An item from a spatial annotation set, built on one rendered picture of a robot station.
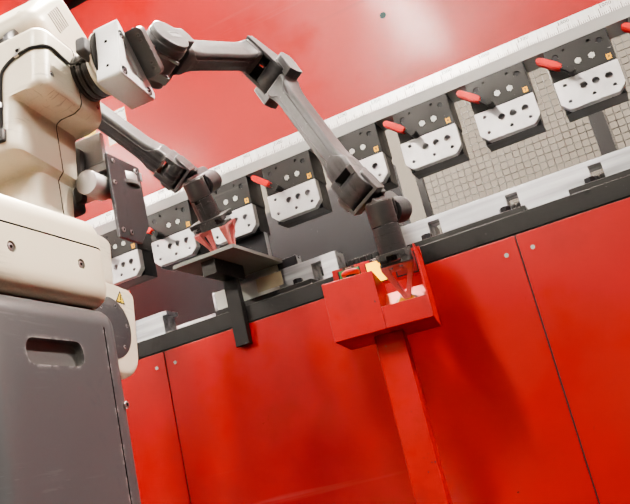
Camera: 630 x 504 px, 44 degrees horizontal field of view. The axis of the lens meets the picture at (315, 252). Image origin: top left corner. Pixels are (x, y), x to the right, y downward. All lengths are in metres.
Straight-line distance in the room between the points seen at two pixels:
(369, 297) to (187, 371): 0.72
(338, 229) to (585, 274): 1.11
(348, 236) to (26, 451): 1.90
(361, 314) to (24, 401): 0.82
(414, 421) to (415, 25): 1.07
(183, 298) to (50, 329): 2.01
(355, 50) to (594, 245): 0.85
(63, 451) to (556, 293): 1.17
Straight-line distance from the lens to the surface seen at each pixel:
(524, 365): 1.76
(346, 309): 1.53
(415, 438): 1.55
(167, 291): 2.95
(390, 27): 2.16
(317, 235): 2.67
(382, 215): 1.56
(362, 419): 1.86
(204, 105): 2.35
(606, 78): 1.97
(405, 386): 1.55
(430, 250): 1.83
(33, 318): 0.90
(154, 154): 1.99
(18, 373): 0.87
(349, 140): 2.09
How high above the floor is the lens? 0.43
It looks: 16 degrees up
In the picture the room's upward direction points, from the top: 14 degrees counter-clockwise
